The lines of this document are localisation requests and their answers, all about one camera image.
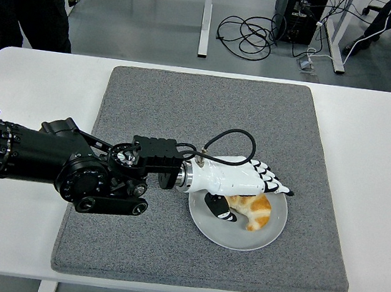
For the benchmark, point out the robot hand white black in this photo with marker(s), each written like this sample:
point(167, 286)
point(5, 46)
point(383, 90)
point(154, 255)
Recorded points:
point(231, 177)

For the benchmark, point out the croissant bread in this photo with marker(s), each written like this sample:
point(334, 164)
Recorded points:
point(259, 212)

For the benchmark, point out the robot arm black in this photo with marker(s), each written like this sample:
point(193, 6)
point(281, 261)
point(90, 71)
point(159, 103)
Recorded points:
point(36, 154)

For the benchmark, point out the pale grey round plate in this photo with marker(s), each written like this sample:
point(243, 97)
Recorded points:
point(262, 241)

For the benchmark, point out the grey fabric mat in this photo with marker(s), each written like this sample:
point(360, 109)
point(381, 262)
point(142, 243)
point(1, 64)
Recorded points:
point(221, 113)

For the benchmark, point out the small grey floor adapter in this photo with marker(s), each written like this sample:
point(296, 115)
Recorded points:
point(306, 65)

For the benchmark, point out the white desk leg with foot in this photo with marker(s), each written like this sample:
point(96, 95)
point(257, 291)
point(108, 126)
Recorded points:
point(206, 18)

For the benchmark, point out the black computer tower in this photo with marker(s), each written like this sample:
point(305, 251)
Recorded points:
point(299, 15)

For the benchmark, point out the white desk leg slanted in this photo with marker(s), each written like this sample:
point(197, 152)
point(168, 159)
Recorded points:
point(338, 35)

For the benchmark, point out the seated person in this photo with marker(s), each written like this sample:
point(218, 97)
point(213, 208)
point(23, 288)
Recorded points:
point(379, 22)

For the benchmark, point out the white table leg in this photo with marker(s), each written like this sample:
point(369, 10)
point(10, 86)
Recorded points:
point(46, 290)

